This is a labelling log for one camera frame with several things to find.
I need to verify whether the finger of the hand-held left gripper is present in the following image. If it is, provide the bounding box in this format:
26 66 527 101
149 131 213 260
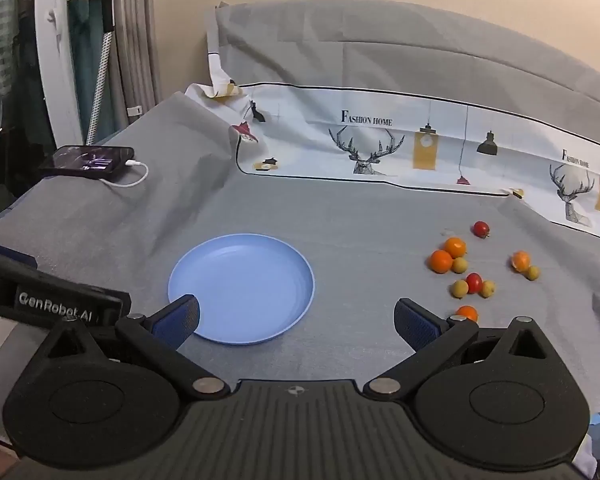
0 239 40 281

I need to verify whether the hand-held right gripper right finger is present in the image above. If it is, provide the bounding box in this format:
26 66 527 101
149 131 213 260
362 297 548 401

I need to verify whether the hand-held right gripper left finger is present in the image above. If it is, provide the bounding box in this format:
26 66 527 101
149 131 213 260
40 294 231 403

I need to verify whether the blue plate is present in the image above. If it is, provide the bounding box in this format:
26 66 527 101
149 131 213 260
167 233 316 346

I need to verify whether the black smartphone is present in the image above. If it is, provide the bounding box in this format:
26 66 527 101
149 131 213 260
39 145 136 181

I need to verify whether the grey bed cover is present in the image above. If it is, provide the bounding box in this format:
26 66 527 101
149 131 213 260
0 0 600 480

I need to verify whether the white deer-print cloth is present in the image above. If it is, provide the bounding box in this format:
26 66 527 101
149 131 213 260
185 5 600 246

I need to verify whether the teal curtain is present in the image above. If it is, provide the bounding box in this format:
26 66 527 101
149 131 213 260
67 0 106 141

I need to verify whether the white charging cable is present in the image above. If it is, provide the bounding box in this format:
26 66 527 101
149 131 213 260
100 159 149 190

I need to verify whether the striped braided hose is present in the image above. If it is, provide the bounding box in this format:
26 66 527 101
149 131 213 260
85 30 116 146

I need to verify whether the white window frame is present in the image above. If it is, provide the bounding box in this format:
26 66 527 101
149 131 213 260
32 0 87 148

